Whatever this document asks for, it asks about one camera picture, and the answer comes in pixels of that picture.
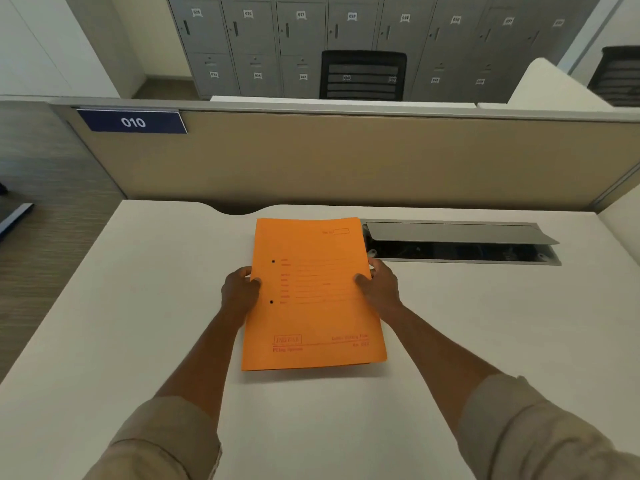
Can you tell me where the person's right hand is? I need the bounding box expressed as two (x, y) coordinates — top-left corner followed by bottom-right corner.
(353, 257), (402, 311)

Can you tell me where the person's left hand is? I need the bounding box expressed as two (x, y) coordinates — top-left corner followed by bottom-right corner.
(221, 266), (263, 325)

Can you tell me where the orange paper file folder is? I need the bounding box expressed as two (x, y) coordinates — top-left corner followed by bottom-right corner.
(241, 217), (389, 372)

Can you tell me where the person's left forearm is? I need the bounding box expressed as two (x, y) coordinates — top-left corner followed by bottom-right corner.
(82, 310), (246, 480)

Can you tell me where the person's right forearm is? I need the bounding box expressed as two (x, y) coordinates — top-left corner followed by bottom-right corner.
(377, 301), (640, 480)

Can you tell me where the beige desk partition panel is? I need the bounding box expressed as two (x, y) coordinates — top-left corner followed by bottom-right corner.
(50, 97), (640, 215)

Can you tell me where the blue number sign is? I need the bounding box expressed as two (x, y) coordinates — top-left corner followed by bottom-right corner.
(76, 109), (189, 135)

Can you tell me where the black mesh office chair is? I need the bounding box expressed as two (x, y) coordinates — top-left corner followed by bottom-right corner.
(586, 45), (640, 107)
(319, 50), (408, 102)

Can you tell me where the grey metal locker bank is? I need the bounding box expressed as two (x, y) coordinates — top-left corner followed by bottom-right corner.
(165, 0), (606, 103)

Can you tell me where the grey desk cable tray flap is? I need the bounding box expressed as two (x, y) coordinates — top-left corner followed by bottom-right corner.
(361, 220), (562, 266)

